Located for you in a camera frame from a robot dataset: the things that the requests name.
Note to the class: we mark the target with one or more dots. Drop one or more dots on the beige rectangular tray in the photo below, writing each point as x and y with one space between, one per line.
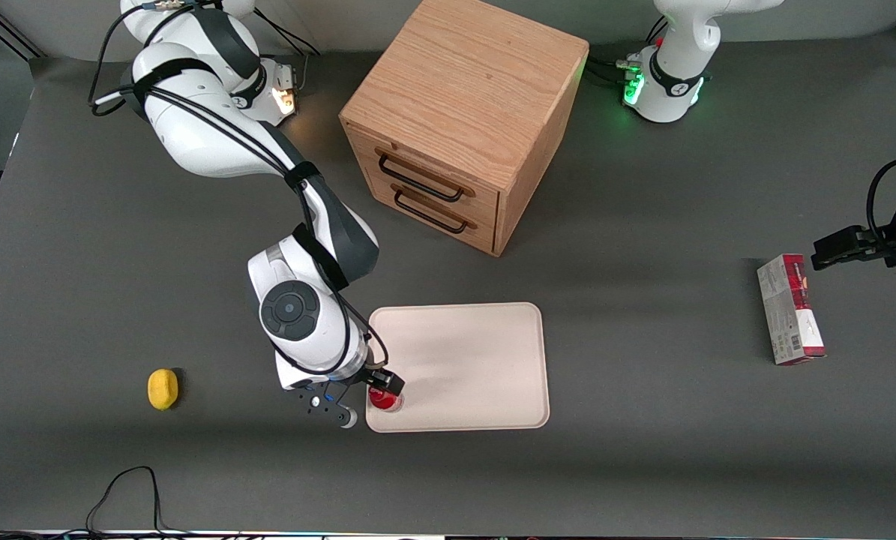
470 367

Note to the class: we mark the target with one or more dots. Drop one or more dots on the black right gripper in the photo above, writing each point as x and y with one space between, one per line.
375 374

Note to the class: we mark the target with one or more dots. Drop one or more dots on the wooden drawer cabinet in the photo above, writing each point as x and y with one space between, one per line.
466 90

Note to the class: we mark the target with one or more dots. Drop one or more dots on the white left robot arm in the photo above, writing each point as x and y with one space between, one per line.
680 45

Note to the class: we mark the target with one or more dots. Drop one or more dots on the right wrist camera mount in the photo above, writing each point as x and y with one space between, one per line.
324 405

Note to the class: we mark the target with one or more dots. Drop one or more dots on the yellow lemon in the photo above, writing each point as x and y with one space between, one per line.
163 389

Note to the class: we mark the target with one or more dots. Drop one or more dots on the red coke bottle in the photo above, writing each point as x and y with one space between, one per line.
385 403

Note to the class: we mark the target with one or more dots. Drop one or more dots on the dark metal frame bar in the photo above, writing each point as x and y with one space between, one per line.
5 31

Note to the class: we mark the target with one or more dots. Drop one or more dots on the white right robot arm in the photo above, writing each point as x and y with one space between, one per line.
208 135

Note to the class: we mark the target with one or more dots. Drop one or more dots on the grey and red carton box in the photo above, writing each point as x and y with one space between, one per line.
789 315

